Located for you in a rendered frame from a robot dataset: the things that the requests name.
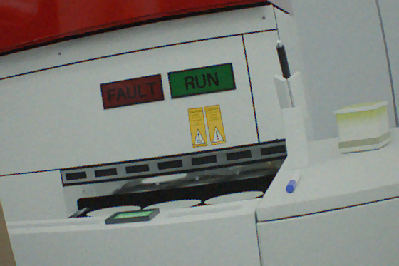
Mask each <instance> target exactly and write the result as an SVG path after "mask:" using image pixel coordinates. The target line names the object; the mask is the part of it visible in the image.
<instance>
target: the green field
mask: <svg viewBox="0 0 399 266"><path fill-rule="evenodd" d="M170 82H171V86H172V95H173V96H181V95H185V94H191V93H199V92H205V91H213V90H219V89H223V88H233V87H234V86H233V80H232V72H231V66H230V65H226V66H217V67H212V68H203V69H199V70H193V71H185V72H180V73H171V74H170Z"/></svg>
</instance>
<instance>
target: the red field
mask: <svg viewBox="0 0 399 266"><path fill-rule="evenodd" d="M102 89H103V97H104V101H105V107H107V106H116V105H120V104H125V103H134V102H139V101H147V100H152V99H157V98H162V94H161V89H160V81H159V76H153V77H149V78H143V79H140V80H135V81H127V82H122V83H113V84H109V85H104V86H102Z"/></svg>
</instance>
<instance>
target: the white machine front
mask: <svg viewBox="0 0 399 266"><path fill-rule="evenodd" d="M278 40H280V38H279V32H278V27H277V22H276V14H275V10H274V5H273V4H269V5H261V6H253V7H245V8H240V9H233V10H224V11H216V12H212V13H208V14H200V15H191V16H183V17H179V18H174V19H166V20H162V21H156V22H153V23H149V24H141V25H137V26H130V27H125V28H121V29H114V30H112V31H106V32H102V33H97V34H90V35H87V36H82V37H78V38H74V39H67V40H65V41H60V42H56V43H52V44H46V45H45V46H38V47H34V48H28V49H26V50H24V51H18V52H14V53H8V54H5V55H3V56H0V200H1V205H2V208H3V211H4V217H5V221H6V222H13V221H16V222H18V221H22V222H23V221H27V220H28V221H32V220H35V221H37V220H55V219H64V218H67V217H68V211H67V207H66V204H65V199H64V195H63V186H65V185H77V184H86V183H95V182H97V183H100V182H105V181H111V180H124V179H130V178H145V177H150V176H156V175H165V174H171V173H186V172H192V171H198V170H208V169H213V168H223V167H229V166H235V165H240V164H245V163H255V162H260V161H266V160H276V159H281V158H287V155H285V156H279V157H273V158H264V159H258V160H248V161H244V162H242V163H233V164H227V165H217V166H212V167H206V168H196V169H190V170H181V171H176V170H175V171H170V172H164V173H155V174H149V175H139V176H128V177H123V178H113V179H111V178H109V179H103V180H95V181H93V180H89V181H85V182H75V183H66V184H65V183H63V179H62V175H61V171H66V170H74V169H75V170H78V169H84V168H97V167H103V166H107V165H122V164H127V163H136V162H142V161H147V160H162V159H167V158H176V157H182V156H188V155H197V154H203V153H213V152H218V151H224V150H234V149H239V148H249V147H254V146H259V145H269V144H272V143H278V142H284V141H286V136H285V132H284V123H283V119H282V116H281V110H280V106H279V100H278V96H277V93H276V88H275V84H274V78H273V76H274V75H278V76H281V77H283V75H282V71H281V66H280V62H279V59H278V56H277V52H276V46H277V41H278ZM226 65H230V66H231V72H232V80H233V86H234V87H233V88H223V89H219V90H213V91H205V92H199V93H191V94H185V95H181V96H173V95H172V86H171V82H170V74H171V73H180V72H185V71H193V70H199V69H203V68H212V67H217V66H226ZM153 76H159V81H160V89H161V94H162V98H157V99H152V100H147V101H139V102H134V103H125V104H120V105H116V106H107V107H105V101H104V97H103V89H102V86H104V85H109V84H113V83H122V82H127V81H135V80H140V79H143V78H149V77H153ZM217 104H219V106H220V111H221V114H222V122H223V126H224V133H225V138H226V142H227V143H223V144H218V145H211V143H210V138H209V131H208V127H207V119H206V115H205V111H204V107H205V106H213V105H217ZM199 107H203V112H204V122H205V128H206V134H207V144H208V146H203V147H197V148H193V147H192V139H191V133H190V123H189V118H188V112H187V109H188V108H199Z"/></svg>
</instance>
